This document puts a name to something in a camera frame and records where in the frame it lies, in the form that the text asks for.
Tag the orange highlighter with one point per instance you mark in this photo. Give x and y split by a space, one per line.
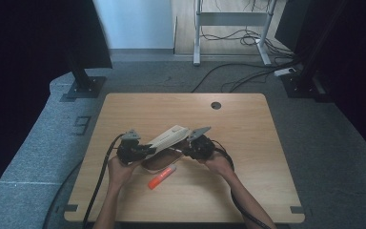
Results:
162 176

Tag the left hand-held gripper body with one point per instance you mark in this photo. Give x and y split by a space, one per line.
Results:
128 151

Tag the beige pencil case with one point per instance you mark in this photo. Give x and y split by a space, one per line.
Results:
166 140

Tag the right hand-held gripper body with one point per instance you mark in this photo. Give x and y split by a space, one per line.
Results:
201 148

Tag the black curtain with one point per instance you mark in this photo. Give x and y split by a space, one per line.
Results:
28 38

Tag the person's left hand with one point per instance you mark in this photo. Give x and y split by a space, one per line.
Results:
120 171

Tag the white power strip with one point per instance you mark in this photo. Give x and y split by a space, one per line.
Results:
285 72

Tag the person's right hand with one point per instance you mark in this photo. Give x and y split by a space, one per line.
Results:
217 165

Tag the white metal desk frame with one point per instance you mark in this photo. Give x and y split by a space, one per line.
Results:
232 19

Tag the black stand with base plate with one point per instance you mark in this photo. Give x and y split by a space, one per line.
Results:
301 84
84 84

